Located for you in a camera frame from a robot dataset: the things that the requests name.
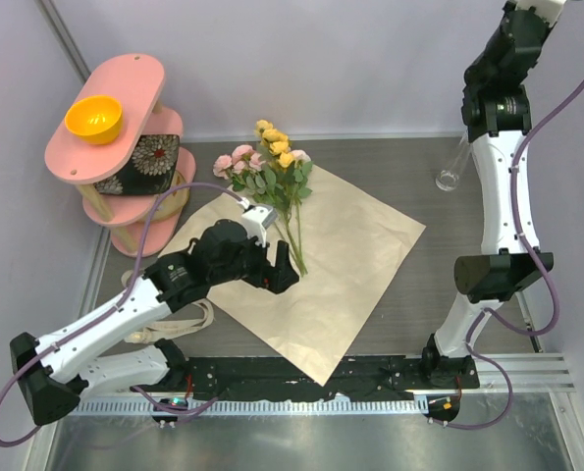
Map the clear glass vase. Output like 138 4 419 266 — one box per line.
435 131 471 192

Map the pink flower stem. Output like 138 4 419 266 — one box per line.
212 143 308 276

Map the yellow flower stem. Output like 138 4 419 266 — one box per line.
254 120 313 277

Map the yellow plastic bowl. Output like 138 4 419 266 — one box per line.
64 95 123 145

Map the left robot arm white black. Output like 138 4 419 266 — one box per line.
10 220 299 426

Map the black floral square plate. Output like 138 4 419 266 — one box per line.
94 134 180 196

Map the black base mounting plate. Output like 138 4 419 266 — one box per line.
186 355 480 402

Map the round cream patterned plate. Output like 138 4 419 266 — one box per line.
152 188 189 222

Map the aluminium frame rail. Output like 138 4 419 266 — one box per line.
462 352 577 393

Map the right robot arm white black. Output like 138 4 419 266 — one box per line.
419 1 561 389

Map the cream printed ribbon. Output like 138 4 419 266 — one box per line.
124 299 214 344

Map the pink wooden tiered shelf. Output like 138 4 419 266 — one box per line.
44 53 196 257

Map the orange wrapping paper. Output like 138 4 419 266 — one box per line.
156 163 427 389

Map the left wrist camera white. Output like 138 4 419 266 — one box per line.
240 204 277 247

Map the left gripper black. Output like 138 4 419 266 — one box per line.
210 231 298 293

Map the white slotted cable duct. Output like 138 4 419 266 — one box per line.
71 395 428 417

